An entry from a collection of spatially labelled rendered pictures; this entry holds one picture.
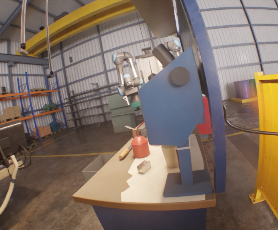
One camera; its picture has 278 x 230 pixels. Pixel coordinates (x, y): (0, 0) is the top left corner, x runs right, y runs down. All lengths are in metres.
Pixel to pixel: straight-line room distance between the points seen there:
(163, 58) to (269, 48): 11.37
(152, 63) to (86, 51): 9.38
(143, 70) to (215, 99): 1.75
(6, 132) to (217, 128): 1.17
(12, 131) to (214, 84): 1.17
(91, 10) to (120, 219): 8.11
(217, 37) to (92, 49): 8.09
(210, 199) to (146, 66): 1.89
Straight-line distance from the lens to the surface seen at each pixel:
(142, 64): 2.09
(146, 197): 0.50
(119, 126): 5.89
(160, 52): 0.49
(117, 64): 1.87
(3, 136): 1.19
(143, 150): 0.77
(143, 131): 1.11
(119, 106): 5.77
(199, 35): 0.39
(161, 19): 0.98
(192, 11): 0.41
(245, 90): 8.09
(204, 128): 3.46
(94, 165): 2.07
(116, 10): 8.90
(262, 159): 1.58
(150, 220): 0.63
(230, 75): 9.91
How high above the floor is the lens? 1.26
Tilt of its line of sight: 7 degrees down
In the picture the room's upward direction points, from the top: 12 degrees counter-clockwise
